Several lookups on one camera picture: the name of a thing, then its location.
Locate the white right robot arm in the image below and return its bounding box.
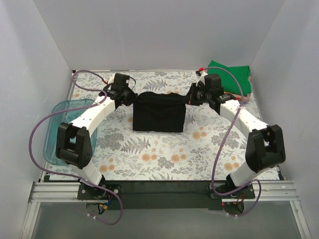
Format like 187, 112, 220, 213
187, 70, 286, 198

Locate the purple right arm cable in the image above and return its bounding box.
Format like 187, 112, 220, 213
195, 66, 262, 218

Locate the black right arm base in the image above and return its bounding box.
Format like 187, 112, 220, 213
204, 184, 256, 204

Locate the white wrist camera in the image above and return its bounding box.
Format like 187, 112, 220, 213
102, 74, 115, 84
195, 67, 207, 86

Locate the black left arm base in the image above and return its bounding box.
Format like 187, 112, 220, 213
77, 183, 122, 200

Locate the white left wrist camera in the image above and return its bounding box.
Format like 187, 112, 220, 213
102, 74, 115, 84

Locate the black t-shirt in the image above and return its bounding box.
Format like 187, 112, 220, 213
133, 92, 187, 133

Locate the aluminium frame rail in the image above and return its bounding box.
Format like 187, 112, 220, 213
27, 180, 311, 239

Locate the teal plastic bin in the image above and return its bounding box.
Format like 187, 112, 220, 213
43, 99, 94, 166

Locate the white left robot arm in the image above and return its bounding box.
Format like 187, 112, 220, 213
55, 73, 137, 199

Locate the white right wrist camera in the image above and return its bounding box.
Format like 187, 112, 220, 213
195, 67, 207, 86

